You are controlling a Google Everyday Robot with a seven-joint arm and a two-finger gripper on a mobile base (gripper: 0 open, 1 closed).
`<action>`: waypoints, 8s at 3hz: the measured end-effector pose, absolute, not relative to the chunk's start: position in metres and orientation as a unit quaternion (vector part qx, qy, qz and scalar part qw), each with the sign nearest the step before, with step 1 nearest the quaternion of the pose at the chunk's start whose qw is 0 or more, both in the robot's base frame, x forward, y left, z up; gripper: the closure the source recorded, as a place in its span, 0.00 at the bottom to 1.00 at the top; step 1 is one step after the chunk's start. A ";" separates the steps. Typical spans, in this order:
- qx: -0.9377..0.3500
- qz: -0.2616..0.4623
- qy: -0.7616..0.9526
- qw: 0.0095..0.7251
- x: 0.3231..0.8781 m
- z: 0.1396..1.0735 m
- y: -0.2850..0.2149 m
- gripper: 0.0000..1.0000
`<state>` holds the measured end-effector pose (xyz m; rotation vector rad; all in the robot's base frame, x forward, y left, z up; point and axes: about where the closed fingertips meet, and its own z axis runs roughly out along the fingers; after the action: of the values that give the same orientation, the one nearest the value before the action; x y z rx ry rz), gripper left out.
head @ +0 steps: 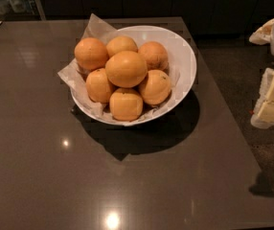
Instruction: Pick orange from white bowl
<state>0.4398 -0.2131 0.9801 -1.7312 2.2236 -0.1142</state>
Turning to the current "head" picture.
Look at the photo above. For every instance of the orange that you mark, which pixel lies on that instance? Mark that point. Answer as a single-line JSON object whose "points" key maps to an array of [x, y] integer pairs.
{"points": [[155, 55], [155, 88], [99, 87], [126, 69], [119, 44], [126, 104], [90, 54]]}

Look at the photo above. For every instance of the white bowl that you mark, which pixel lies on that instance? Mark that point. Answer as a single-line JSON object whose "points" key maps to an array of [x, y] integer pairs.
{"points": [[182, 70]]}

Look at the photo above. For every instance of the white paper liner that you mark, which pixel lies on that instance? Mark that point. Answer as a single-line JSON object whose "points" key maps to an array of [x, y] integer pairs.
{"points": [[102, 30]]}

